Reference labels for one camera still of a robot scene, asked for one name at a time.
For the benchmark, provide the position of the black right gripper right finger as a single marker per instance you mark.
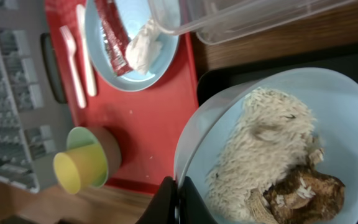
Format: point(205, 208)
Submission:
point(192, 209)

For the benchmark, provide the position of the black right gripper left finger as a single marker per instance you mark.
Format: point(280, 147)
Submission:
point(161, 209)

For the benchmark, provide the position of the rice and meat leftovers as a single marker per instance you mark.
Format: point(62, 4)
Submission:
point(266, 172)

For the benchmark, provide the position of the yellow plastic cup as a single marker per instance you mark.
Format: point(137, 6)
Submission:
point(80, 167)

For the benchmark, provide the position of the green bowl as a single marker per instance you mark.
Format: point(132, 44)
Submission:
point(82, 136)

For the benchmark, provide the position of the cream plastic spoon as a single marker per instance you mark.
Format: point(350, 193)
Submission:
point(91, 87)

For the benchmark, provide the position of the white napkin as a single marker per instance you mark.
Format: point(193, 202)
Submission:
point(144, 48)

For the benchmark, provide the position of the light blue bowl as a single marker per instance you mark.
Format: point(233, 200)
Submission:
point(333, 99)

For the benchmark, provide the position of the red ketchup packet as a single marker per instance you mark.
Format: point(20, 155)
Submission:
point(116, 35)

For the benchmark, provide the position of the white plastic fork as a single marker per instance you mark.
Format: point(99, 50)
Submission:
point(71, 50)

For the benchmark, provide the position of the grey dishwasher rack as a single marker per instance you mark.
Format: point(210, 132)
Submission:
point(25, 153)

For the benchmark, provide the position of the red plastic tray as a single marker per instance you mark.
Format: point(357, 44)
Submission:
point(147, 124)

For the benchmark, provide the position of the clear plastic bin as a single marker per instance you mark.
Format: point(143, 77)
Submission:
point(218, 21)

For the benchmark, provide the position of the light blue plate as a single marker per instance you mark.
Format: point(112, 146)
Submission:
point(134, 14)

